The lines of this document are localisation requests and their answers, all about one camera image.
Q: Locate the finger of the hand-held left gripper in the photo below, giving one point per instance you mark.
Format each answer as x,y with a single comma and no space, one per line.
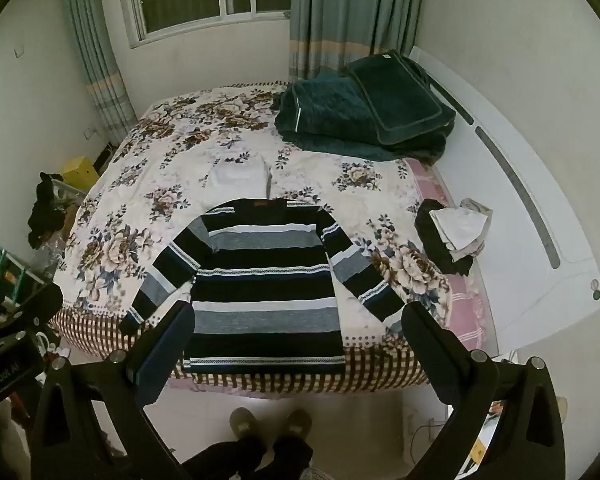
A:
25,307

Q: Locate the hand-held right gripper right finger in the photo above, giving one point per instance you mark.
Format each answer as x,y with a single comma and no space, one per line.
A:
430,345

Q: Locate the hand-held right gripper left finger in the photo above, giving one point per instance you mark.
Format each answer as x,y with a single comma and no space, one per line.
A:
167,345

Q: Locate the striped knit sweater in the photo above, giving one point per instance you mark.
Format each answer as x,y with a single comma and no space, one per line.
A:
265,300

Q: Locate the green rack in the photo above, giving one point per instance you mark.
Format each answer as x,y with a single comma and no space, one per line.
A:
5,270

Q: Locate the pink bed sheet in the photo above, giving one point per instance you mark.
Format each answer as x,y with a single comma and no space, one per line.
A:
465,305

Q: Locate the black cloth on rack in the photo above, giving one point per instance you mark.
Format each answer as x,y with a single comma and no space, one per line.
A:
45,210

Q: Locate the person's left shoe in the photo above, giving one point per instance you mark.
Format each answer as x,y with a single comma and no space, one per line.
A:
245,422

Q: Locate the person's shoe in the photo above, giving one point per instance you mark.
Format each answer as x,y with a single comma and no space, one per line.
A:
245,422
294,422

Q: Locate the white garment pile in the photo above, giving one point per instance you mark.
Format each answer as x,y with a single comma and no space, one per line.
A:
460,230

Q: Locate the white bed headboard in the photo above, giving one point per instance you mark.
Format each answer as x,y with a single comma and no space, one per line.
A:
485,220

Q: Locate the yellow box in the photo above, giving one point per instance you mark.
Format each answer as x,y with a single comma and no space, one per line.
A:
80,172

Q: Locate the floral blanket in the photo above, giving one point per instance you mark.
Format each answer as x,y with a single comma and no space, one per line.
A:
145,200

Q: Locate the person's right shoe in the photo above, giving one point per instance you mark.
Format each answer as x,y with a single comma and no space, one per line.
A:
294,422

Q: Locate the person's right leg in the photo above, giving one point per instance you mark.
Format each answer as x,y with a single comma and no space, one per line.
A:
290,457

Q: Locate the white folded cloth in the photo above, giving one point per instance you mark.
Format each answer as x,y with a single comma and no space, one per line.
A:
235,177

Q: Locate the dark green pillow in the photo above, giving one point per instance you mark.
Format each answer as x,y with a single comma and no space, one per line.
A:
400,95

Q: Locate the dark green quilt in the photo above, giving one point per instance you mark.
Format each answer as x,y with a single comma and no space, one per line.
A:
320,110

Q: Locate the grey-green striped curtain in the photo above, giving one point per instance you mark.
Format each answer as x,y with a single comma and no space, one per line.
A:
340,10
92,35

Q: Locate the white wall socket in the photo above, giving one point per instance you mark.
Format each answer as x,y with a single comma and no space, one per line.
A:
91,133

